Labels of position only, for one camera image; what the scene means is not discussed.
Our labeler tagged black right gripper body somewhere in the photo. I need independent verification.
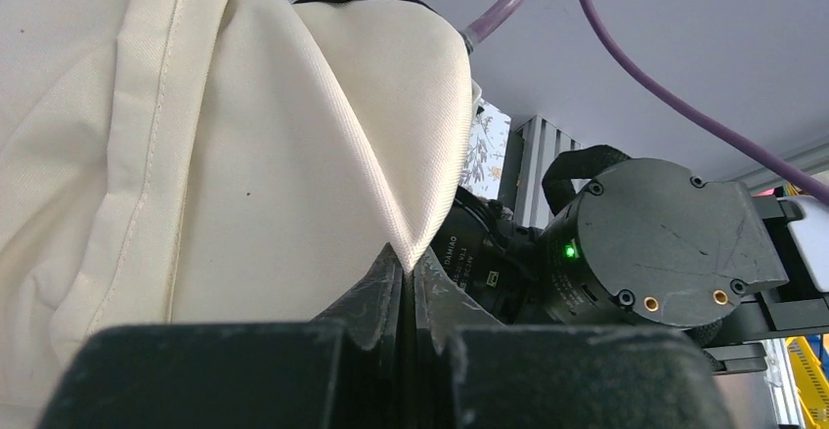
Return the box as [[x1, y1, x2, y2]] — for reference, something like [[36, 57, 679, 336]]
[[430, 187, 547, 324]]

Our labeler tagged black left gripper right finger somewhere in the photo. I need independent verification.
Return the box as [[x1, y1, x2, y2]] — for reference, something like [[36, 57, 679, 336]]
[[411, 252, 733, 428]]

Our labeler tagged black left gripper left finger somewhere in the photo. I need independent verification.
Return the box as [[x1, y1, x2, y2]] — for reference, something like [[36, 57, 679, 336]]
[[39, 247, 403, 428]]

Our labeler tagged cream canvas backpack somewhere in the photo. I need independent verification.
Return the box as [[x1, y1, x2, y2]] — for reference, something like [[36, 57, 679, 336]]
[[1, 0, 479, 428]]

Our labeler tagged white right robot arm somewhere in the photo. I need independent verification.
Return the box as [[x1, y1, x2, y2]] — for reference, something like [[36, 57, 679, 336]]
[[414, 146, 828, 373]]

